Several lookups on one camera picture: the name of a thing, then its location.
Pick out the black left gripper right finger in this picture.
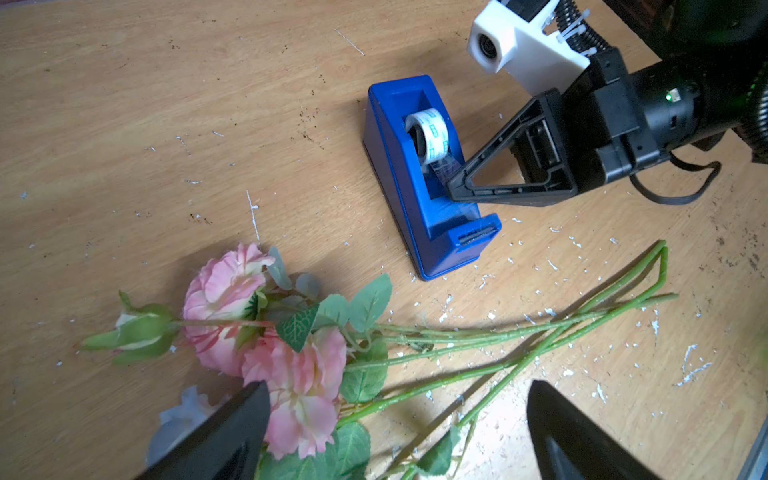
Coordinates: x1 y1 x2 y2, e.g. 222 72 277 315
526 380 658 479

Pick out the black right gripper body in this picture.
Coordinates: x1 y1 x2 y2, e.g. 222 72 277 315
563 49 750 192

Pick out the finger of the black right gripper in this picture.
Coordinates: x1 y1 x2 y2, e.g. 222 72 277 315
446 89 578 207

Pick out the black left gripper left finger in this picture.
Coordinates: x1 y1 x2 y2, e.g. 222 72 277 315
138 382 270 479

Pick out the clear tape roll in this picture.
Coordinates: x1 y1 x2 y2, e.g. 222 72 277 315
405 108 450 165

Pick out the pink artificial flower bouquet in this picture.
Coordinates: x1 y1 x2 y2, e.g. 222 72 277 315
79 241 669 479

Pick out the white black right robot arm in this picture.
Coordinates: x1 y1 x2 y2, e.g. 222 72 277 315
446 1 767 207

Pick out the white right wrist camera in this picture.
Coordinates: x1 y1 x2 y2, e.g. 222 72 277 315
467 1 596 96

